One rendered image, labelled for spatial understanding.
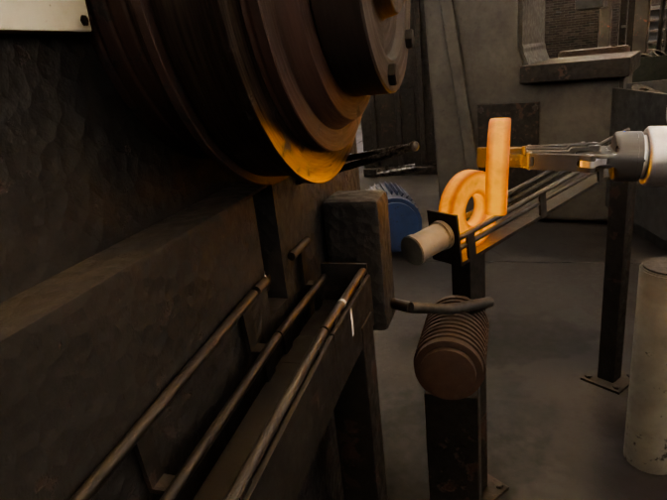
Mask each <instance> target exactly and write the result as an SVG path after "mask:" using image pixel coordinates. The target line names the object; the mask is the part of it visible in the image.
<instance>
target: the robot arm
mask: <svg viewBox="0 0 667 500"><path fill-rule="evenodd" d="M486 148H487V147H478V148H477V154H476V166H477V167H478V168H486ZM509 168H525V169H527V170H546V171H566V172H581V173H589V174H593V173H594V172H598V171H599V169H608V174H609V177H610V179H611V180H612V181H614V182H638V181H639V182H640V183H641V184H642V185H643V186H645V187H667V126H649V127H647V128H646V129H645V130H644V132H642V131H618V132H615V133H614V134H613V136H612V138H611V144H610V145H609V146H601V145H599V142H588V143H586V142H580V143H570V144H549V145H527V146H522V147H510V151H509Z"/></svg>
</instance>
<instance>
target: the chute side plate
mask: <svg viewBox="0 0 667 500"><path fill-rule="evenodd" d="M350 308H351V310H352V320H353V330H354V335H353V336H352V327H351V317H350ZM370 311H371V312H372V323H373V325H374V315H373V304H372V293H371V281H370V275H366V276H365V278H364V280H363V281H362V283H361V285H360V286H359V287H358V289H357V291H356V292H355V294H354V295H353V297H352V299H351V300H350V302H349V303H348V305H347V307H346V308H345V310H344V312H343V313H342V315H341V316H340V318H339V320H338V322H337V323H336V325H335V327H334V328H333V330H332V332H331V333H330V335H329V337H328V339H327V341H326V342H325V345H324V347H323V349H322V351H321V353H320V355H319V356H318V358H317V360H316V361H315V363H314V365H313V367H312V369H311V371H310V373H309V375H308V377H307V379H306V381H305V382H304V384H303V386H302V388H301V390H300V392H299V394H298V396H297V398H296V400H295V401H294V403H293V405H292V407H291V409H290V411H289V413H288V415H287V417H286V419H285V420H284V422H283V424H282V426H281V428H280V430H279V431H278V433H277V435H276V437H275V438H274V440H273V442H272V444H271V446H270V448H269V450H268V452H267V454H266V456H265V457H264V459H263V461H262V463H261V465H260V467H259V469H258V471H257V473H256V475H255V477H254V478H253V480H252V483H251V485H250V487H249V489H248V491H247V493H246V495H245V497H244V499H243V500H296V499H297V497H298V494H299V492H300V489H301V487H302V485H303V482H304V480H305V478H306V475H307V473H308V470H309V468H310V466H311V463H312V461H313V459H314V456H315V454H316V451H317V449H318V447H319V444H320V442H321V440H322V437H323V435H324V433H325V430H326V428H327V425H328V423H329V421H330V418H331V416H332V414H333V411H334V407H335V405H336V403H337V400H338V398H339V396H340V393H341V391H342V389H343V387H344V385H345V383H346V381H347V379H348V377H349V375H350V372H351V370H352V368H353V366H354V364H355V362H356V360H357V358H358V356H359V354H360V352H361V350H362V348H363V344H362V333H361V328H362V326H363V324H364V322H365V320H366V319H367V317H368V315H369V313H370Z"/></svg>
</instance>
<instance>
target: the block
mask: <svg viewBox="0 0 667 500"><path fill-rule="evenodd" d="M323 214H324V223H325V232H326V240H327V249H328V258H329V263H367V271H368V275H370V281H371V293H372V304H373V315H374V326H373V330H385V329H387V328H388V327H389V324H390V322H391V320H392V317H393V316H394V314H395V311H396V310H394V309H392V308H391V307H390V301H391V298H395V295H394V281H393V267H392V253H391V239H390V225H389V211H388V197H387V194H386V192H385V191H384V190H381V189H372V190H339V191H336V192H334V193H333V194H332V195H331V196H329V197H328V198H327V199H326V200H325V201H324V203H323Z"/></svg>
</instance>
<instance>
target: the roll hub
mask: <svg viewBox="0 0 667 500"><path fill-rule="evenodd" d="M309 1H310V5H311V10H312V14H313V18H314V22H315V26H316V30H317V33H318V37H319V40H320V43H321V46H322V49H323V52H324V55H325V57H326V60H327V63H328V65H329V67H330V69H331V72H332V74H333V76H334V78H335V80H336V82H337V83H338V84H339V86H340V87H341V88H342V89H343V90H344V91H345V92H346V93H347V94H349V95H350V96H365V95H377V94H389V93H395V92H396V91H397V90H398V89H399V87H400V86H401V84H402V81H403V78H404V75H405V70H406V65H407V59H408V51H409V49H407V48H406V43H405V31H406V30H408V29H410V0H309ZM390 63H398V69H399V83H398V84H397V85H390V84H389V80H388V66H389V64H390Z"/></svg>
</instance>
